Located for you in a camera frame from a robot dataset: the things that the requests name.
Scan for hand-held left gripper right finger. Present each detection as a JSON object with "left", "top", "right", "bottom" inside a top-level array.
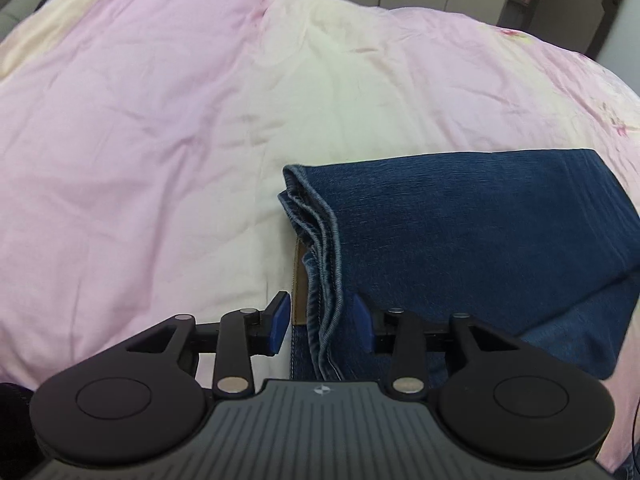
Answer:
[{"left": 350, "top": 294, "right": 526, "bottom": 399}]

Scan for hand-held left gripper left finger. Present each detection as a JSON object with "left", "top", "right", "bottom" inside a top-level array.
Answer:
[{"left": 125, "top": 290, "right": 292, "bottom": 399}]

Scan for grey-brown door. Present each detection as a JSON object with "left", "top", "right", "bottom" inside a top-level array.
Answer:
[{"left": 530, "top": 0, "right": 632, "bottom": 59}]

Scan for pink floral quilt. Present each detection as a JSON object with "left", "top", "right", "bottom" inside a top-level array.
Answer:
[{"left": 0, "top": 0, "right": 640, "bottom": 476}]

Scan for blue denim pants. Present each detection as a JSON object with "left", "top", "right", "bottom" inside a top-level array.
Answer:
[{"left": 277, "top": 148, "right": 640, "bottom": 385}]

